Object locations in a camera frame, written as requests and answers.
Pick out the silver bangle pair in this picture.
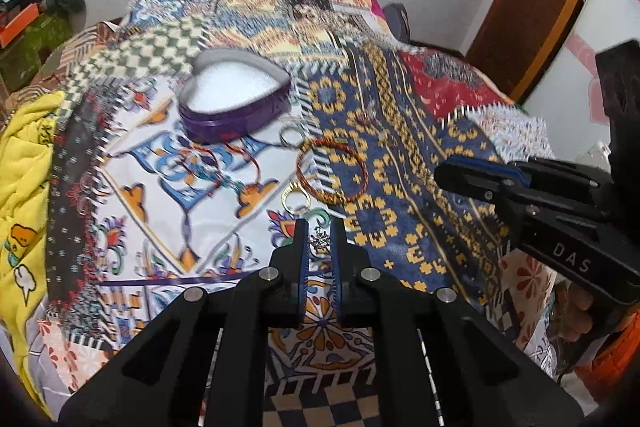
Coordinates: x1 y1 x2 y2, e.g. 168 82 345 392
278 118 311 150

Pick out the colourful patchwork bedspread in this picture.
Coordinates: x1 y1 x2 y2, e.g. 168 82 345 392
40 0 555 426

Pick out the yellow cartoon blanket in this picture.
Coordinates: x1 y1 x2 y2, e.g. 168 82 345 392
1 91 64 412

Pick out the purple heart-shaped jewelry box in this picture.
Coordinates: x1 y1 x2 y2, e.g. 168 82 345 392
177 48 292 144

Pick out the person's right hand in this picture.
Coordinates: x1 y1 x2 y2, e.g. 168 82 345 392
554 280 593 343

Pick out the beaded thread necklace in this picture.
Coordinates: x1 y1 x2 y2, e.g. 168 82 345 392
174 141 266 203

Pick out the brown wooden door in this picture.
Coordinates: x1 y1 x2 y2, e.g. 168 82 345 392
464 0 606 104

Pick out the dark grey bag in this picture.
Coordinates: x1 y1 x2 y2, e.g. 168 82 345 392
383 3 410 43

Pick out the orange box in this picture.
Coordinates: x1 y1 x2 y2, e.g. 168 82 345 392
0 3 40 49

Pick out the small silver flower earring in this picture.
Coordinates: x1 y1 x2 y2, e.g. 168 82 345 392
310 228 331 257

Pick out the brown striped cloth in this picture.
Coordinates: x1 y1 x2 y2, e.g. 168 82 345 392
2 20 118 113

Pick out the red gold bangle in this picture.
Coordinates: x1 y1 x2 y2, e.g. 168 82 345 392
294 136 369 206

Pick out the small gold ring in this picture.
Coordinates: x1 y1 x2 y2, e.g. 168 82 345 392
280 185 313 217

